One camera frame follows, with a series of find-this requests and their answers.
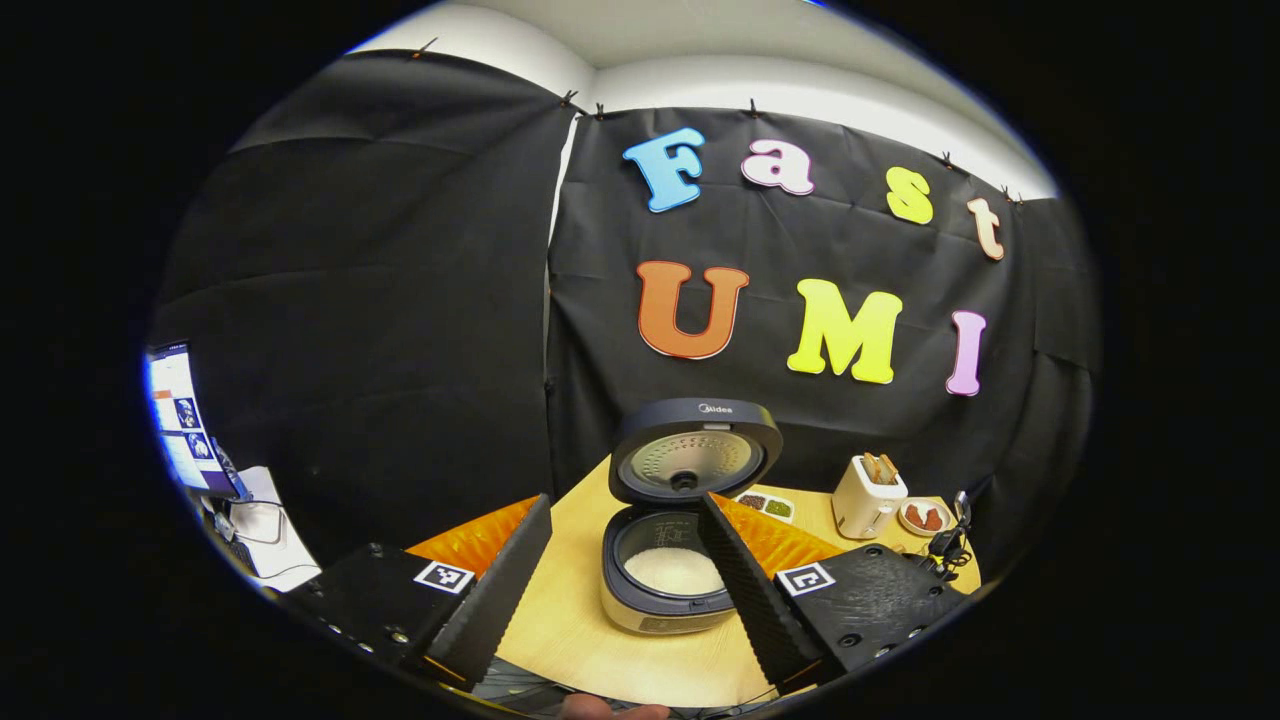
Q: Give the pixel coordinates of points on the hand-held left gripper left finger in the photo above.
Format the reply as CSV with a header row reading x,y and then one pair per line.
x,y
505,595

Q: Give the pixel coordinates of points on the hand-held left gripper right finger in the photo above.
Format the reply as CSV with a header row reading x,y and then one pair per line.
x,y
750,595

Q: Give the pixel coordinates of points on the dark grey rice cooker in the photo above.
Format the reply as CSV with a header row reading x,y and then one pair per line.
x,y
640,600

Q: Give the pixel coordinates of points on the white round plate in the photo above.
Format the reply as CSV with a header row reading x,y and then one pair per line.
x,y
915,532

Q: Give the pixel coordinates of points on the white toaster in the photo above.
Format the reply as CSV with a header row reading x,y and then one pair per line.
x,y
865,505

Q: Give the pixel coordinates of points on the white divided bean dish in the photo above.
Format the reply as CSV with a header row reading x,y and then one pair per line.
x,y
765,505

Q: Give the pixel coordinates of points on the toast slice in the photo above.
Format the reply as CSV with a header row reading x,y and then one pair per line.
x,y
872,468
889,468

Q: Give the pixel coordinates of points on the white paper sheets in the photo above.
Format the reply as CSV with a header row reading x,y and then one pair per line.
x,y
270,540

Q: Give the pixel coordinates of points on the black backdrop cloth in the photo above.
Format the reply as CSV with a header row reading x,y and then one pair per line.
x,y
400,300

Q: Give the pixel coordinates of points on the computer monitor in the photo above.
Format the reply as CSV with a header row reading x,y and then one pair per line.
x,y
185,420

